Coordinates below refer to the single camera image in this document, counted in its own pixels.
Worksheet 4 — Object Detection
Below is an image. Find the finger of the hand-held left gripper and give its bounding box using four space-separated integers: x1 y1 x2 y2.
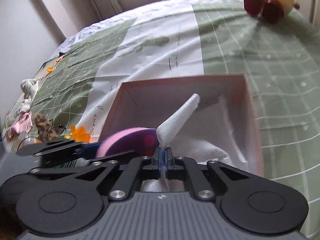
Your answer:
16 140 79 156
40 142 102 167

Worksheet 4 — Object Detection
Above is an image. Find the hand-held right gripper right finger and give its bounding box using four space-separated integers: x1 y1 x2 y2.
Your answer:
163 148 302 201

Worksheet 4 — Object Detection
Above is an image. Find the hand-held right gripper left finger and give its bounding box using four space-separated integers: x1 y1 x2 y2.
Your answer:
2 148 162 201

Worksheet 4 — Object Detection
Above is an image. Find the pink and purple plush toy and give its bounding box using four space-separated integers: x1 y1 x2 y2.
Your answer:
96 127 160 159

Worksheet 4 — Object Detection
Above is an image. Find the white sock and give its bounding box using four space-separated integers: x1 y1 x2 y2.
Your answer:
156 94 201 188

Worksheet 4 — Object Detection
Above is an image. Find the pink cardboard box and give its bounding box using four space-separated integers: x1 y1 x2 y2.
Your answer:
99 73 265 180

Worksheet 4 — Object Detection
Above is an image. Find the orange fabric flower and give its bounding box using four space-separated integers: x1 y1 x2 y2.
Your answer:
70 125 92 142

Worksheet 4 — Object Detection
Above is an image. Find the leopard print fabric item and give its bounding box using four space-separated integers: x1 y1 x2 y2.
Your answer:
34 114 63 140

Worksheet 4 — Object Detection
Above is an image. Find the pink cloth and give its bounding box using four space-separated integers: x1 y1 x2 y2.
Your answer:
6 112 33 140

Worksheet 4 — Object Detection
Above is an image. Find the white cloth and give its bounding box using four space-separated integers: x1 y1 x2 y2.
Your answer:
140 100 250 193

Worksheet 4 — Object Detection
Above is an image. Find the white grey plush toy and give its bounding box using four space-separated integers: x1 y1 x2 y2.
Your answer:
20 79 42 98

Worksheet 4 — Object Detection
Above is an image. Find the white cabinet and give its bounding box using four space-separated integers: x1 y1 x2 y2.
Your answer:
292 0 320 25

